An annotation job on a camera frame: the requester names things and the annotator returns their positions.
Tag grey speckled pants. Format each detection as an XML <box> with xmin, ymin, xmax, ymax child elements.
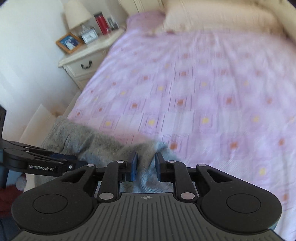
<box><xmin>41</xmin><ymin>116</ymin><xmax>178</xmax><ymax>193</ymax></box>

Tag pink patterned bed sheet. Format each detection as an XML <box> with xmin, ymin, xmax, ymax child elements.
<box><xmin>68</xmin><ymin>11</ymin><xmax>295</xmax><ymax>240</ymax></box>

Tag cream nightstand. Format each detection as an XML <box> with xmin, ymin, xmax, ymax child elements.
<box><xmin>58</xmin><ymin>25</ymin><xmax>126</xmax><ymax>90</ymax></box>

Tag small alarm clock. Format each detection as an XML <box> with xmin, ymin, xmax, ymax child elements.
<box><xmin>80</xmin><ymin>28</ymin><xmax>98</xmax><ymax>44</ymax></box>

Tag small white charger cube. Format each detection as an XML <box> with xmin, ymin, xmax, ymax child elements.
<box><xmin>107</xmin><ymin>17</ymin><xmax>119</xmax><ymax>31</ymax></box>

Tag red thermos bottle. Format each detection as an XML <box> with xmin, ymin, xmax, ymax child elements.
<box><xmin>94</xmin><ymin>12</ymin><xmax>110</xmax><ymax>35</ymax></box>

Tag white table lamp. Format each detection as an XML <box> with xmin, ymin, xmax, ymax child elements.
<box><xmin>64</xmin><ymin>0</ymin><xmax>92</xmax><ymax>35</ymax></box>

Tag beige pillow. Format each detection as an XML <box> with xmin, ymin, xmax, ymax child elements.
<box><xmin>152</xmin><ymin>1</ymin><xmax>284</xmax><ymax>35</ymax></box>

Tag cream tufted headboard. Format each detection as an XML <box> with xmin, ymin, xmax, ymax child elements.
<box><xmin>118</xmin><ymin>0</ymin><xmax>295</xmax><ymax>43</ymax></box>

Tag black drawer handle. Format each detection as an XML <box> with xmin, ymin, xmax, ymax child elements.
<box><xmin>80</xmin><ymin>60</ymin><xmax>93</xmax><ymax>70</ymax></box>

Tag wooden photo frame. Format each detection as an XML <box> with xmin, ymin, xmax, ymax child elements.
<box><xmin>56</xmin><ymin>32</ymin><xmax>84</xmax><ymax>54</ymax></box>

